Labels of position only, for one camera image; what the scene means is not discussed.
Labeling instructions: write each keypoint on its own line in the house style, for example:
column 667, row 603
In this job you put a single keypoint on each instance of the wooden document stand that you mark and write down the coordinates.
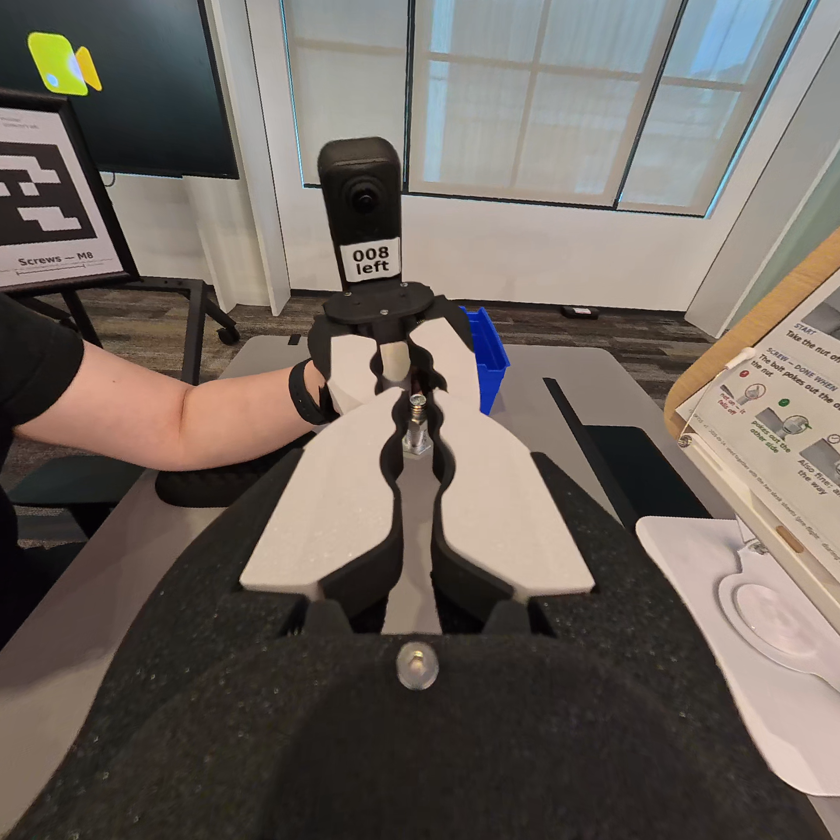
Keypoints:
column 682, row 387

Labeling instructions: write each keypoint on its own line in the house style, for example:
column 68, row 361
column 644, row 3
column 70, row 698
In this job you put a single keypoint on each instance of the large black wall screen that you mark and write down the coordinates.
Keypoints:
column 164, row 98

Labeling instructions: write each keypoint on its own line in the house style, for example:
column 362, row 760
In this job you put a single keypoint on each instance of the person's left forearm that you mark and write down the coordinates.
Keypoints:
column 164, row 420

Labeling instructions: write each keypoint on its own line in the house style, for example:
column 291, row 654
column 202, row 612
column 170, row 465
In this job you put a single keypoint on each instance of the black framed board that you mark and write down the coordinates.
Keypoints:
column 98, row 164

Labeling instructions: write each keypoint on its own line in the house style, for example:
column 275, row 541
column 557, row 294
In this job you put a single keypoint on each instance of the black wrist rest pad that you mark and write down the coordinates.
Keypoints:
column 190, row 489

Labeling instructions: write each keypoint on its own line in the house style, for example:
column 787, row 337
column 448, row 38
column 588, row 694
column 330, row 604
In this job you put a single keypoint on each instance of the white framed glass window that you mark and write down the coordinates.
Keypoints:
column 525, row 98

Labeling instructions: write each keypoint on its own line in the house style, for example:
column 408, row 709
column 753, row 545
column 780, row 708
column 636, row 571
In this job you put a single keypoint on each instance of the dark teal office chair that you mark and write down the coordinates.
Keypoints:
column 72, row 482

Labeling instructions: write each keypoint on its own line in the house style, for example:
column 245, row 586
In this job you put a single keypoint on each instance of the black metal table frame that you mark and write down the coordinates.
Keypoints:
column 197, row 308

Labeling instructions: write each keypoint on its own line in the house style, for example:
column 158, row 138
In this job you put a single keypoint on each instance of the printed instruction poster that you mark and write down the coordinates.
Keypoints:
column 774, row 420

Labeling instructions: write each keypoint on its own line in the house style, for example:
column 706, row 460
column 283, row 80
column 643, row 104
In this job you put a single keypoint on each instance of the silver hex bolt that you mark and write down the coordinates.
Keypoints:
column 418, row 434

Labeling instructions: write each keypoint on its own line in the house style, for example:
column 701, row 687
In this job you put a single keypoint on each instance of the black fitness wristband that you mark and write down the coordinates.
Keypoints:
column 300, row 394

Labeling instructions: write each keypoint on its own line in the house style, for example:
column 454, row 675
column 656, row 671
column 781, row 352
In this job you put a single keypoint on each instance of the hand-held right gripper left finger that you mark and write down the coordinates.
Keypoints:
column 315, row 518

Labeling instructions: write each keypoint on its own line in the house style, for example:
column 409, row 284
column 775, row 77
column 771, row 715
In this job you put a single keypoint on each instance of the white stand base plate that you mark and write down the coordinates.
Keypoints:
column 689, row 590

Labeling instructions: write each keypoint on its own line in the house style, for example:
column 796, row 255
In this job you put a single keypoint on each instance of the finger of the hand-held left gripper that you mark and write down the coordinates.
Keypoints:
column 351, row 374
column 456, row 361

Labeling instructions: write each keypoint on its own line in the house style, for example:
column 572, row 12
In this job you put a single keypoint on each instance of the black box with red label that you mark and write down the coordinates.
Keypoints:
column 579, row 312

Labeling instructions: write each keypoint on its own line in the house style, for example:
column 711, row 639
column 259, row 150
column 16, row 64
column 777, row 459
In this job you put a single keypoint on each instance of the person's left hand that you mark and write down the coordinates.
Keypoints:
column 316, row 382

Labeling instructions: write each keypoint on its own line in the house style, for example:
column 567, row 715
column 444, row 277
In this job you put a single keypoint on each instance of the blue divided plastic bin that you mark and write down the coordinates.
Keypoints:
column 489, row 367

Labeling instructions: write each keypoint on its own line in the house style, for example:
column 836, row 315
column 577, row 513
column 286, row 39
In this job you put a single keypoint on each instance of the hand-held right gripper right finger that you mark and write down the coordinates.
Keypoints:
column 518, row 518

